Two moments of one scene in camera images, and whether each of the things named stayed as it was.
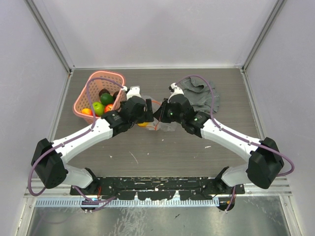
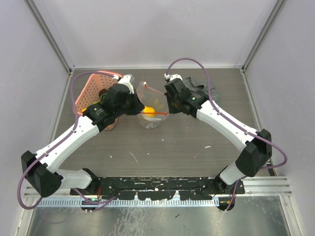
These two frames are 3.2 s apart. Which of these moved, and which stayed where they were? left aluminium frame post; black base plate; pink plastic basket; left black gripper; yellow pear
Moved: left black gripper; yellow pear
Stayed: black base plate; pink plastic basket; left aluminium frame post
